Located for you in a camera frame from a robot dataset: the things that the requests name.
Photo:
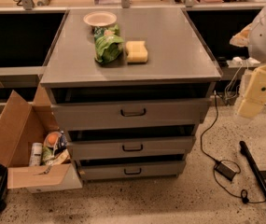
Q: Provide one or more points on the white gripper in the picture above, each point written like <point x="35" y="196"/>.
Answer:
<point x="253" y="92"/>

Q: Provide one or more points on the grey drawer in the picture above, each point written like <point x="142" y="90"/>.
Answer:
<point x="125" y="148"/>
<point x="130" y="114"/>
<point x="132" y="170"/>

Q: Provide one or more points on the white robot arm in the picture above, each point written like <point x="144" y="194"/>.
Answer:
<point x="253" y="36"/>

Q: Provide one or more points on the grey top drawer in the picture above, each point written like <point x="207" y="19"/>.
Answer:
<point x="130" y="114"/>

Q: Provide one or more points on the grey drawer cabinet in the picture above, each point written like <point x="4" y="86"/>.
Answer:
<point x="179" y="66"/>

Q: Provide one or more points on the grey bottom drawer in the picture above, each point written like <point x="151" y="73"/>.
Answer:
<point x="132" y="170"/>

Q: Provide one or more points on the white power strip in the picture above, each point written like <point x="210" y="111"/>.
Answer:
<point x="236" y="61"/>

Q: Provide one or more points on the black power adapter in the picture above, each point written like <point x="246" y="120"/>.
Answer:
<point x="225" y="170"/>

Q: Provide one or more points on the black table leg right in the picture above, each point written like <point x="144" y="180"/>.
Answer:
<point x="259" y="175"/>

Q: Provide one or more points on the yellow sponge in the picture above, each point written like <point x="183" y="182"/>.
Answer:
<point x="136" y="52"/>

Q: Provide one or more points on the green chip bag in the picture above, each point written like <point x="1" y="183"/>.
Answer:
<point x="108" y="44"/>

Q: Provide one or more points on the beige paper bowl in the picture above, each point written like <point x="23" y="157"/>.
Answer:
<point x="100" y="19"/>

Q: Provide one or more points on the orange snack package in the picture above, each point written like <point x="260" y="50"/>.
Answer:
<point x="56" y="142"/>

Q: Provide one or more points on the white spray can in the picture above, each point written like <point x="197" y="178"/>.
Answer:
<point x="36" y="154"/>

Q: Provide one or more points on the brown cardboard box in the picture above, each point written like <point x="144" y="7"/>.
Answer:
<point x="21" y="125"/>

